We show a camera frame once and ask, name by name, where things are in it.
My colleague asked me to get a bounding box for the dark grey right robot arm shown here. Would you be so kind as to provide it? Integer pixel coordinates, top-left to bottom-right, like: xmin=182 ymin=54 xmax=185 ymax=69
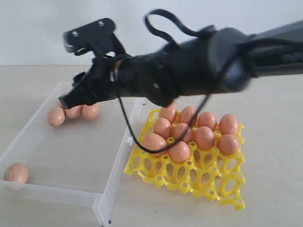
xmin=59 ymin=18 xmax=303 ymax=109

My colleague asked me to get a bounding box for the yellow plastic egg tray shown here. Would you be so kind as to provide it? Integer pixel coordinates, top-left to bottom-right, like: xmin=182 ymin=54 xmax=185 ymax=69
xmin=123 ymin=109 xmax=246 ymax=211

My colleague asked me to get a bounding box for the brown egg third row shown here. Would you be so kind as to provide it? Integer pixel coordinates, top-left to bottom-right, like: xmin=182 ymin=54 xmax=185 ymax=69
xmin=173 ymin=122 xmax=193 ymax=144

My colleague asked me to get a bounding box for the brown egg fourth row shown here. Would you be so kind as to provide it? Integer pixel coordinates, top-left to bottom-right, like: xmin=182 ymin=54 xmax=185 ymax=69
xmin=169 ymin=141 xmax=190 ymax=163
xmin=195 ymin=126 xmax=215 ymax=150

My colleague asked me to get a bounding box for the brown egg second row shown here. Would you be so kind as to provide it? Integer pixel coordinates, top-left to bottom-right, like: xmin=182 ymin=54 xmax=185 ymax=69
xmin=47 ymin=106 xmax=65 ymax=127
xmin=219 ymin=113 xmax=239 ymax=135
xmin=217 ymin=134 xmax=240 ymax=156

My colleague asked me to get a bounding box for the clear plastic tray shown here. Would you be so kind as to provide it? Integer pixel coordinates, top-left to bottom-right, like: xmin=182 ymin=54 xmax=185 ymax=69
xmin=0 ymin=82 xmax=134 ymax=227

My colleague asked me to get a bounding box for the brown egg front bin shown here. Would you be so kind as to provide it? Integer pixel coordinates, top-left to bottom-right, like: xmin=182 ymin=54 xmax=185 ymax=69
xmin=143 ymin=133 xmax=167 ymax=151

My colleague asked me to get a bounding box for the brown egg packed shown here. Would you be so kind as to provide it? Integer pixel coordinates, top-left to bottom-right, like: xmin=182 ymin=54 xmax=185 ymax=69
xmin=179 ymin=106 xmax=197 ymax=127
xmin=159 ymin=104 xmax=178 ymax=123

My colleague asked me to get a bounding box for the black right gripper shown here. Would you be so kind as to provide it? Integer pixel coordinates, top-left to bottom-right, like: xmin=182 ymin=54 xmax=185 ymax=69
xmin=59 ymin=53 xmax=181 ymax=109

